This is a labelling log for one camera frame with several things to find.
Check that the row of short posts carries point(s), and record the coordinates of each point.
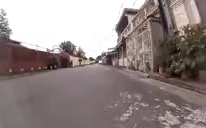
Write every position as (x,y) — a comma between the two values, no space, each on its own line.
(10,70)

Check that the small dark tree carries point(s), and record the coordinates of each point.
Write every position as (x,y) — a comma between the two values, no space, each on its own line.
(80,52)

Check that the grey concrete pavement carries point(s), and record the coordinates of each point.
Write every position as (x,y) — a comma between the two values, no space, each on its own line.
(191,85)

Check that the dark bush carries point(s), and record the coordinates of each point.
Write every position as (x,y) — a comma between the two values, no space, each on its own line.
(53,62)

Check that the long red wall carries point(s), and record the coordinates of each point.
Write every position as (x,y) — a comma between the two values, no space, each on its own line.
(21,58)

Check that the large green bush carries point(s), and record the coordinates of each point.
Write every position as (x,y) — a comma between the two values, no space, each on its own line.
(187,50)

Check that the white wall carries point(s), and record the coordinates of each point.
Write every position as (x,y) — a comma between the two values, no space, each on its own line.
(76,61)

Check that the distant buildings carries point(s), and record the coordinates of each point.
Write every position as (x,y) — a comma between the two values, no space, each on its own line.
(111,58)

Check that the large dark tree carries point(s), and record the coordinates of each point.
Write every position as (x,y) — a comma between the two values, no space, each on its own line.
(68,46)

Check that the grey asphalt road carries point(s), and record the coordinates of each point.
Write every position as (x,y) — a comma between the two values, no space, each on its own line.
(74,96)

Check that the low red building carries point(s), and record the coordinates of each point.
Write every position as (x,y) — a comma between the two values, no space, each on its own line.
(65,60)

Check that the tall thin tree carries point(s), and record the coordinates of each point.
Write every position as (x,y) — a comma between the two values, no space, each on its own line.
(2,28)

